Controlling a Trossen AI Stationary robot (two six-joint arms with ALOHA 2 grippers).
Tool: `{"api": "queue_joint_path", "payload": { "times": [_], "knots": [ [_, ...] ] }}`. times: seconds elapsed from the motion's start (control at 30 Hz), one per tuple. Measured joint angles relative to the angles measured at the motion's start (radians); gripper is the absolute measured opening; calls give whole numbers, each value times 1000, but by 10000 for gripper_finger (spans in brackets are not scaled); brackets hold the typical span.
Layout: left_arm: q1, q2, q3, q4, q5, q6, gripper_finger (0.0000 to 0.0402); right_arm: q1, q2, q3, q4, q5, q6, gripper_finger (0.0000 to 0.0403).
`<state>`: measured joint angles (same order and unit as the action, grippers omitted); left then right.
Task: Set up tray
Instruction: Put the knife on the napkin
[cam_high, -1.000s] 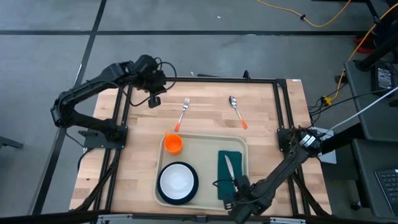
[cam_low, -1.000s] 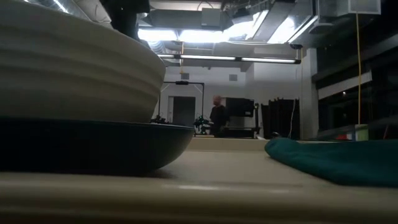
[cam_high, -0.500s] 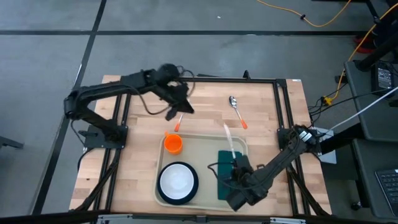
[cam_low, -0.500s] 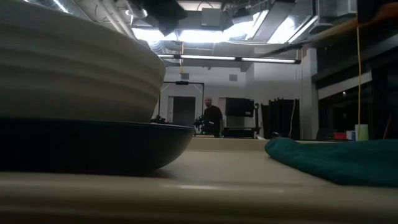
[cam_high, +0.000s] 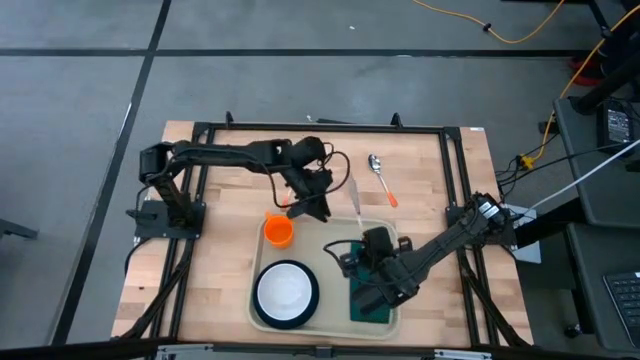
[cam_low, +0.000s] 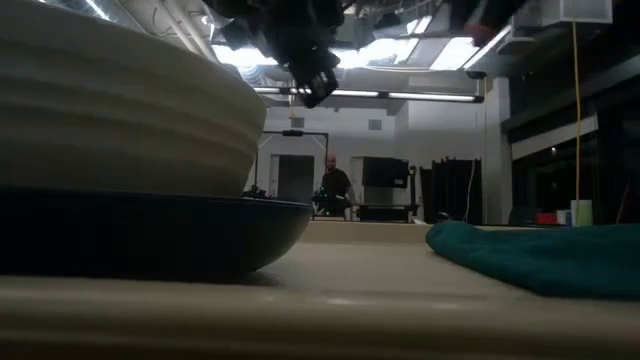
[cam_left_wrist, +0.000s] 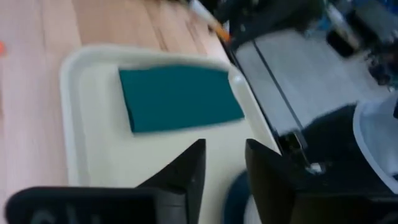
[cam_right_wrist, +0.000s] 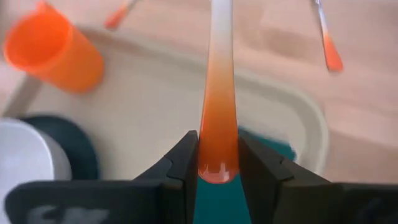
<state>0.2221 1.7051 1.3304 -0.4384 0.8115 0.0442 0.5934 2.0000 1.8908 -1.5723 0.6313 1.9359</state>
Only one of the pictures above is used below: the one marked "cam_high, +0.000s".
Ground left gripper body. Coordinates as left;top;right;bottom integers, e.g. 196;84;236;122
284;166;335;206

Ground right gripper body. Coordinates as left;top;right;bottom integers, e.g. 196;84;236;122
356;243;402;282

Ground green cloth napkin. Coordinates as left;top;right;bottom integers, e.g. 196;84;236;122
348;242;393;325

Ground dark blue plate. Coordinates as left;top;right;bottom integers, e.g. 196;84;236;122
251;258;322;332

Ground spoon with orange handle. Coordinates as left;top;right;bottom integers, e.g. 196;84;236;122
367;152;400;209

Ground white ribbed bowl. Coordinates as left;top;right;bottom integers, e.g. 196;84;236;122
256;262;316;323

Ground beige plastic tray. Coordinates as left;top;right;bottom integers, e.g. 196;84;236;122
246;216;403;342

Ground orange plastic cup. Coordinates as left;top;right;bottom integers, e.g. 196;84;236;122
263;211;296;250

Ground white power strip box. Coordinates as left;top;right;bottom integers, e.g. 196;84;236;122
503;202;543;265

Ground dark grey desk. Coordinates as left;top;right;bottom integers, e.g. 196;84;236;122
552;97;640;229
564;222;640;352

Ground black keyboard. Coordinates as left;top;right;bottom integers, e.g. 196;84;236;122
602;270;640;347

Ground black power supply box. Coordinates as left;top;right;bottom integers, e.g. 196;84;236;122
596;99;637;155

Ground red floor object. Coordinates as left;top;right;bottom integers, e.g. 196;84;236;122
569;54;609;87

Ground black stand legs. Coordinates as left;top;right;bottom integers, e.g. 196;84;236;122
572;0;640;116

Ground black floor stand foot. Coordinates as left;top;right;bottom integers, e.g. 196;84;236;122
0;218;40;241

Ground black right wrist camera housing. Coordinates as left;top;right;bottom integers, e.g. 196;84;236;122
366;225;397;257

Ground black table frame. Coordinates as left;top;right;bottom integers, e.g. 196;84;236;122
112;110;535;351

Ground black frame beam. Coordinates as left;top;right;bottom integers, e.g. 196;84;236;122
0;337;640;360

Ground yellow extension cable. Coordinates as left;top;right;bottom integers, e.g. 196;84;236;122
412;0;640;167

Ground white cable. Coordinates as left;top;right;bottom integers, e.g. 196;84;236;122
524;141;640;211

